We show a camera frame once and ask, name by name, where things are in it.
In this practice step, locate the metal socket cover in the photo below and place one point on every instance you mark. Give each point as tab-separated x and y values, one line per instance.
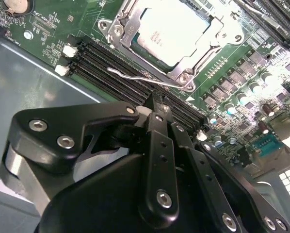
128	36

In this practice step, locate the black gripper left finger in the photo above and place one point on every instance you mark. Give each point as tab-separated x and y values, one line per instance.
160	174

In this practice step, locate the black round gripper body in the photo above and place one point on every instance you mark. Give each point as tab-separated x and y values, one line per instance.
99	206

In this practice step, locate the silver square CPU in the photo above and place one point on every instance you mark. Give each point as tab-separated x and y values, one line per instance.
174	31

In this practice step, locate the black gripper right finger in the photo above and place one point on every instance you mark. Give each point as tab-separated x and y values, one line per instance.
202	170

